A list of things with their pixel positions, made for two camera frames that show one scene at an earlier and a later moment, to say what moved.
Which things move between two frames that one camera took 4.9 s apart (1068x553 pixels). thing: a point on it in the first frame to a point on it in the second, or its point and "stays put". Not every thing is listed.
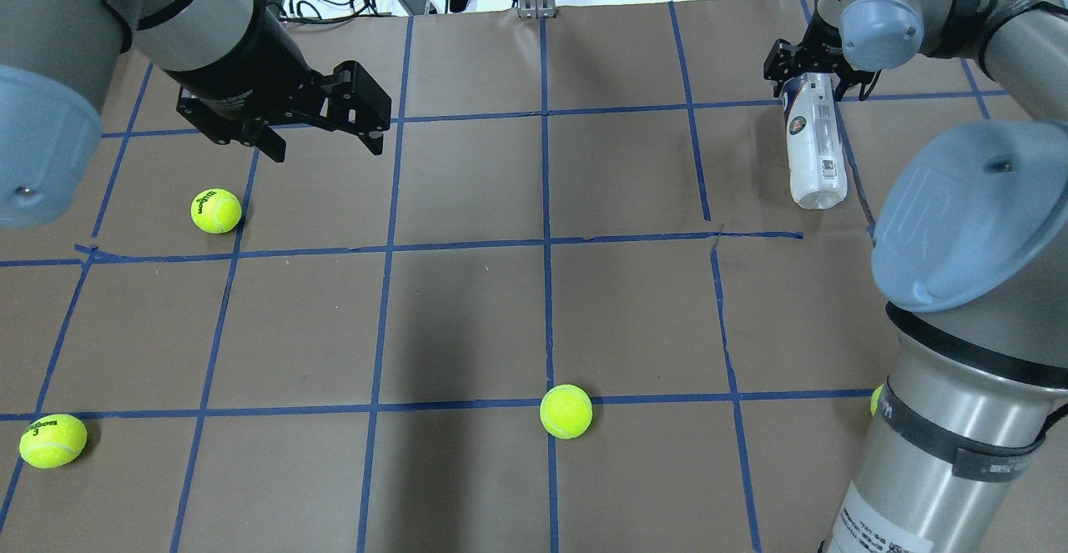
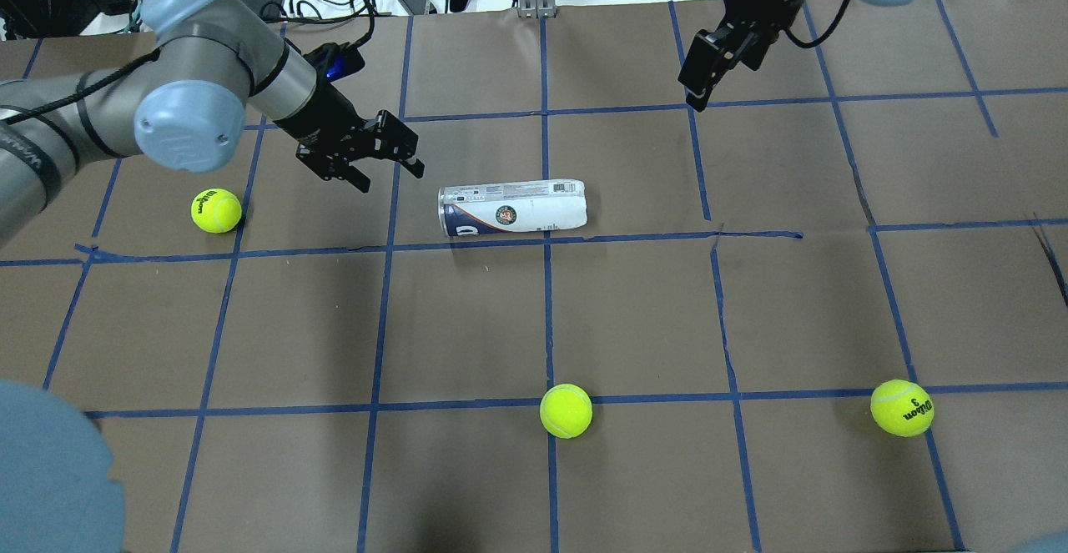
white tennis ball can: [818, 171] to [481, 208]
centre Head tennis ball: [566, 411] stays put
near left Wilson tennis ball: [215, 210] stays put
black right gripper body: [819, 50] to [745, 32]
